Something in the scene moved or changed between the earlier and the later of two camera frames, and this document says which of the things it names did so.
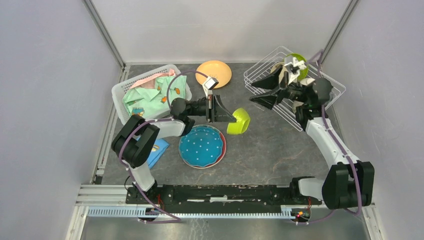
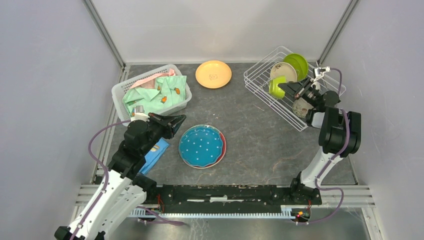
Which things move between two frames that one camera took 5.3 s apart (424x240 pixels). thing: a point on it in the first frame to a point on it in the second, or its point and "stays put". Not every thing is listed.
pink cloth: x=150 y=83 stays put
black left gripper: x=216 y=111 to x=174 y=120
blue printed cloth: x=159 y=147 stays put
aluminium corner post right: x=340 y=25 stays put
